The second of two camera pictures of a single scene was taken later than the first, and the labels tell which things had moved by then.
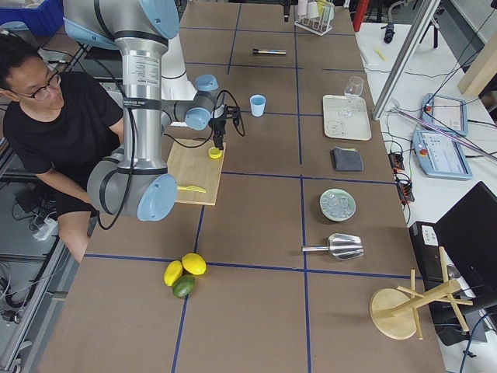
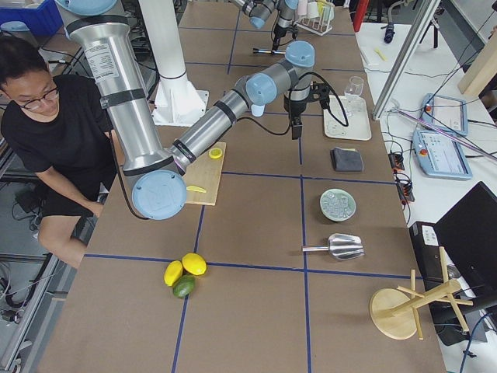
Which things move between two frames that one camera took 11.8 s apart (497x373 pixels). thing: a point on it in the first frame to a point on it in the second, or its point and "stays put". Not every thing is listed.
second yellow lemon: (172, 270) stays put
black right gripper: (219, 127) to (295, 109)
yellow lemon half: (215, 153) stays put
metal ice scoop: (341, 245) stays put
